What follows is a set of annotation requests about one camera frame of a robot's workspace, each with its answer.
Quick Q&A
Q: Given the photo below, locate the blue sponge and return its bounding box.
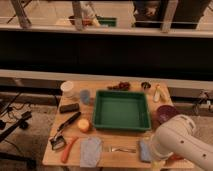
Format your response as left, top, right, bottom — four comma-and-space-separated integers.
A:
139, 140, 152, 163

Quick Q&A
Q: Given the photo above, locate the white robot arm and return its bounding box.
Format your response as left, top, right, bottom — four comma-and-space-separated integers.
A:
149, 115, 213, 171

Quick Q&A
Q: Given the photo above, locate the translucent blue cup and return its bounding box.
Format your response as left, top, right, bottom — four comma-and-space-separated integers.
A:
80, 90, 90, 105

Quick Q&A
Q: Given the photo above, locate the white plastic cup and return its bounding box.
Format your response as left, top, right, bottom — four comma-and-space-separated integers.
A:
60, 81, 74, 98

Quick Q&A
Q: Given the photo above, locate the red orange bowl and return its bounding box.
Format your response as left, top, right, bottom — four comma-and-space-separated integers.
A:
169, 154, 184, 161

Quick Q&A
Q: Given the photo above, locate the silver fork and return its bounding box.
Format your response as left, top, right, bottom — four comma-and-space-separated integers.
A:
110, 147, 136, 153

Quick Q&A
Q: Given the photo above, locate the dark purple bowl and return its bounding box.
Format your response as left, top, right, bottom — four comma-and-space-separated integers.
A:
156, 105, 179, 124

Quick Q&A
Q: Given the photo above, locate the green plastic tray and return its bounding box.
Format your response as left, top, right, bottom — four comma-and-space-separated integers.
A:
92, 90, 151, 132

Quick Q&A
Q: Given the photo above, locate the light blue cloth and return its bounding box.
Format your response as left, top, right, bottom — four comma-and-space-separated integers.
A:
80, 137, 102, 168

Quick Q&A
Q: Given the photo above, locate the yellow white bottle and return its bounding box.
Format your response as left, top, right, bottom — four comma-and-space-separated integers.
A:
153, 85, 167, 102

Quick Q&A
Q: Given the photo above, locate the yellow orange ball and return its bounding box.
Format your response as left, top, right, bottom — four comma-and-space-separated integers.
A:
77, 119, 90, 133

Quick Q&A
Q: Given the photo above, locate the black rectangular block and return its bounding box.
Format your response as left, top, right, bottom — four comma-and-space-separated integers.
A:
59, 103, 80, 114

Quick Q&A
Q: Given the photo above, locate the black tripod stand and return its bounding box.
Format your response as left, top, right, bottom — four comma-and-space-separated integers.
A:
0, 93, 36, 169

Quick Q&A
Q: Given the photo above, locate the orange handled peeler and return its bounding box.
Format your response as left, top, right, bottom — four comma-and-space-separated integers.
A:
61, 136, 78, 163

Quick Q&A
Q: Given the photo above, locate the black handled brush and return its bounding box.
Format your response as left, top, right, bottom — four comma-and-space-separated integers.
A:
50, 112, 81, 151

